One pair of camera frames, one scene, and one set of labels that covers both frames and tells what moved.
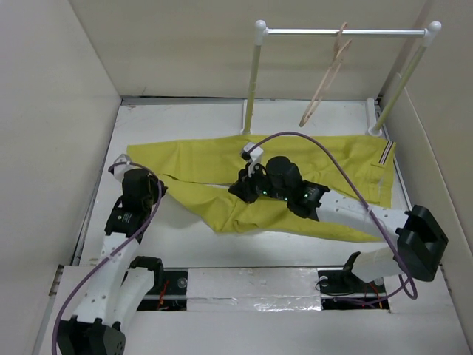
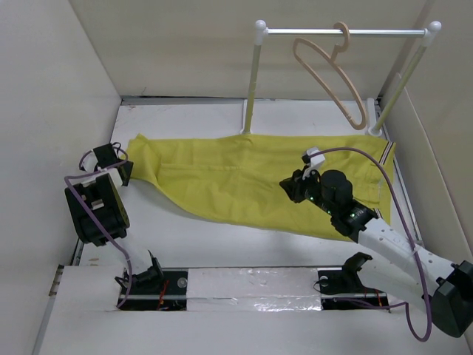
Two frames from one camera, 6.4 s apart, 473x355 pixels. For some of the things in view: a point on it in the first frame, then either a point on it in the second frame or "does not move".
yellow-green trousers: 202,171 does not move
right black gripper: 244,186 → 293,186
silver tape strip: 255,290 does not move
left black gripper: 154,183 → 127,166
